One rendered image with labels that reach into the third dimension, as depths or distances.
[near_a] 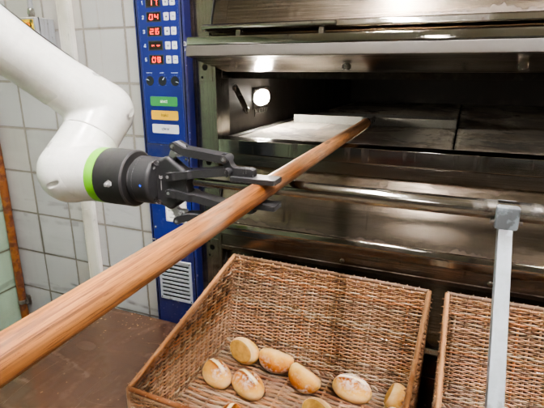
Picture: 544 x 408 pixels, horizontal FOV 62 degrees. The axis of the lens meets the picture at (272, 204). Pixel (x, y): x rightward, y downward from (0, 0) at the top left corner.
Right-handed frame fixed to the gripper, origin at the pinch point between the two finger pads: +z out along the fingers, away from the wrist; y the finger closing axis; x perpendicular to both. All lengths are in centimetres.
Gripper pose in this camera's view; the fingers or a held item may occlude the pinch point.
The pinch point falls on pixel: (256, 191)
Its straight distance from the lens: 65.9
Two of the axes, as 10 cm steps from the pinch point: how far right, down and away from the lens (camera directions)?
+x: -3.7, 2.7, -8.9
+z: 9.3, 1.1, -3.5
